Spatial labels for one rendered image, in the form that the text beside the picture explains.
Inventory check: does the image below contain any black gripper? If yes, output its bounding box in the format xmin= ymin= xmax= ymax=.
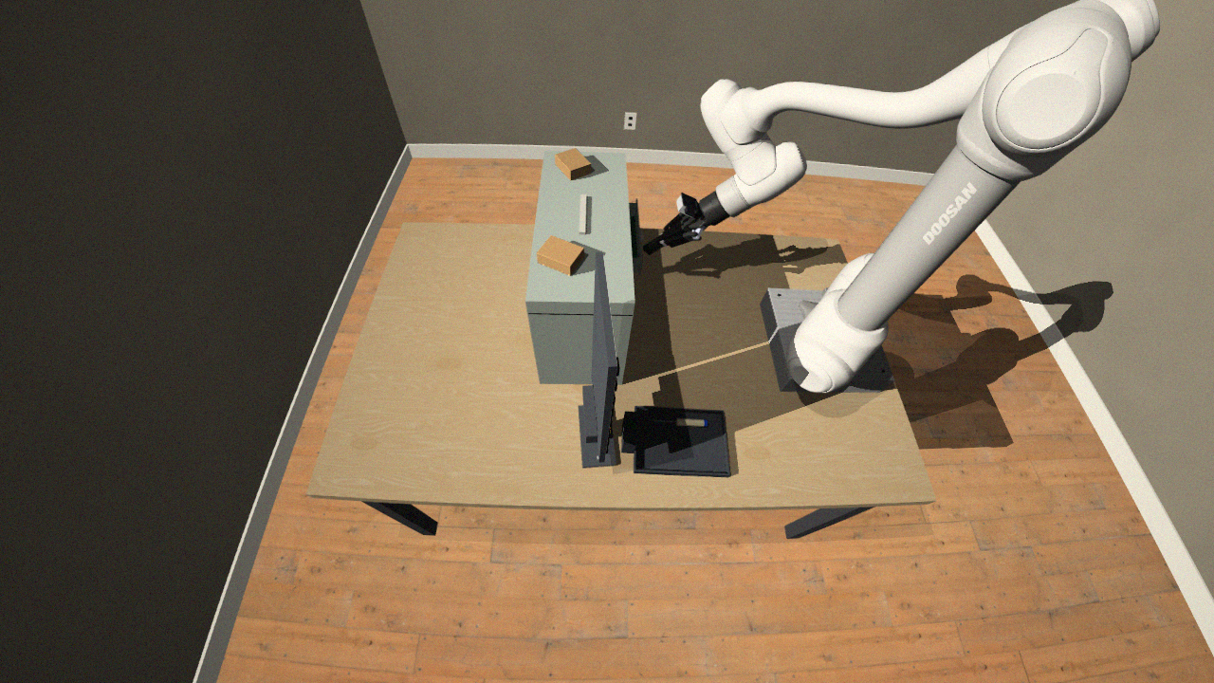
xmin=643 ymin=190 xmax=730 ymax=255

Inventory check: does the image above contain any beige screwdriver with blue band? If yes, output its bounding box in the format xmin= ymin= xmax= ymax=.
xmin=654 ymin=419 xmax=708 ymax=427

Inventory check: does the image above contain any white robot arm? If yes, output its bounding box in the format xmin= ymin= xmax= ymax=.
xmin=700 ymin=0 xmax=1161 ymax=393

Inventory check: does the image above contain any brown rectangular box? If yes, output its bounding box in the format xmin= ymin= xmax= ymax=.
xmin=555 ymin=148 xmax=591 ymax=180

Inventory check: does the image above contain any tan rectangular block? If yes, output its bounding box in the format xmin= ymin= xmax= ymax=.
xmin=537 ymin=235 xmax=584 ymax=277

